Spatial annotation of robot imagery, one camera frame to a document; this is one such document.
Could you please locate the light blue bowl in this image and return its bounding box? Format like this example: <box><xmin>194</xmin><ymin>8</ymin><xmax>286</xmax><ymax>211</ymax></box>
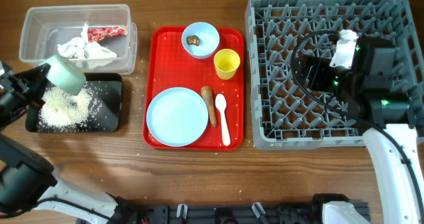
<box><xmin>182</xmin><ymin>22</ymin><xmax>220</xmax><ymax>59</ymax></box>

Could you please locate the brown food chunk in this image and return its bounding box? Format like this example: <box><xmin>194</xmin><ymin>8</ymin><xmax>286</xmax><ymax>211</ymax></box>
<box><xmin>186</xmin><ymin>35</ymin><xmax>201</xmax><ymax>46</ymax></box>

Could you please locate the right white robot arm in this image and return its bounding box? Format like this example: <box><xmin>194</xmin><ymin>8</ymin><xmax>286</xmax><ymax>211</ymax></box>
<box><xmin>290</xmin><ymin>30</ymin><xmax>423</xmax><ymax>223</ymax></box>

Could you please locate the black waste tray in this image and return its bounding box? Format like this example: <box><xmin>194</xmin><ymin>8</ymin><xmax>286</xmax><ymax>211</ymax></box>
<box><xmin>25</xmin><ymin>73</ymin><xmax>123</xmax><ymax>133</ymax></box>

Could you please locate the brown carrot piece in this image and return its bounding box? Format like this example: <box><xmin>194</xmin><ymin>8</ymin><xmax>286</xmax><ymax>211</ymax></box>
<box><xmin>201</xmin><ymin>86</ymin><xmax>217</xmax><ymax>127</ymax></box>

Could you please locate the red plastic tray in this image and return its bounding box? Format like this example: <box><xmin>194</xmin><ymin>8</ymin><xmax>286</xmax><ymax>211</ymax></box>
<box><xmin>142</xmin><ymin>27</ymin><xmax>244</xmax><ymax>152</ymax></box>

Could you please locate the crumpled white tissue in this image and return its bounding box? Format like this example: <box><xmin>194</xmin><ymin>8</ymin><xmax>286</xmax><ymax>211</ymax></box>
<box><xmin>57</xmin><ymin>24</ymin><xmax>117</xmax><ymax>59</ymax></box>

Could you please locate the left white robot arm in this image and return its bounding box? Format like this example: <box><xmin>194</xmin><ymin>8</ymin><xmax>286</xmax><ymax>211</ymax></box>
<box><xmin>1</xmin><ymin>57</ymin><xmax>122</xmax><ymax>223</ymax></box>

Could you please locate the yellow plastic cup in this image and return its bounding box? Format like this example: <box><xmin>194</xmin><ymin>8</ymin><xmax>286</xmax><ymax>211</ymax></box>
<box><xmin>213</xmin><ymin>48</ymin><xmax>240</xmax><ymax>80</ymax></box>

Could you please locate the white rice pile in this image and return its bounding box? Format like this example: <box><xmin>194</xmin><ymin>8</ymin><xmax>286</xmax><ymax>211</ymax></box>
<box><xmin>37</xmin><ymin>87</ymin><xmax>103</xmax><ymax>132</ymax></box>

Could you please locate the red patterned wrapper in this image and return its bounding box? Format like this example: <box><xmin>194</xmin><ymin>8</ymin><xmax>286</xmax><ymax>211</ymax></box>
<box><xmin>87</xmin><ymin>26</ymin><xmax>127</xmax><ymax>42</ymax></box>

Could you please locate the clear plastic bin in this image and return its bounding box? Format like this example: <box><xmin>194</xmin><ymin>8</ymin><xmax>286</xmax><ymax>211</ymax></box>
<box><xmin>19</xmin><ymin>4</ymin><xmax>138</xmax><ymax>75</ymax></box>

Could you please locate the grey dishwasher rack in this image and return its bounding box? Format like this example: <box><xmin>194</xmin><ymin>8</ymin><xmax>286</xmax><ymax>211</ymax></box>
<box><xmin>245</xmin><ymin>0</ymin><xmax>423</xmax><ymax>150</ymax></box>

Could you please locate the green bowl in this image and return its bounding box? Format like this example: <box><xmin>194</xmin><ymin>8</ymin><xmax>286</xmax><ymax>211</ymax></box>
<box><xmin>45</xmin><ymin>55</ymin><xmax>86</xmax><ymax>95</ymax></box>

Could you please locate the white plastic spoon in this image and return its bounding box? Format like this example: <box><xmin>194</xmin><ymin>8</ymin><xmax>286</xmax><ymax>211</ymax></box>
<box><xmin>215</xmin><ymin>93</ymin><xmax>231</xmax><ymax>146</ymax></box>

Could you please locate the light blue plate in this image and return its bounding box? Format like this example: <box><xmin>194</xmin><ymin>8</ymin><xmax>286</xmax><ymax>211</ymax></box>
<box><xmin>145</xmin><ymin>87</ymin><xmax>209</xmax><ymax>147</ymax></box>

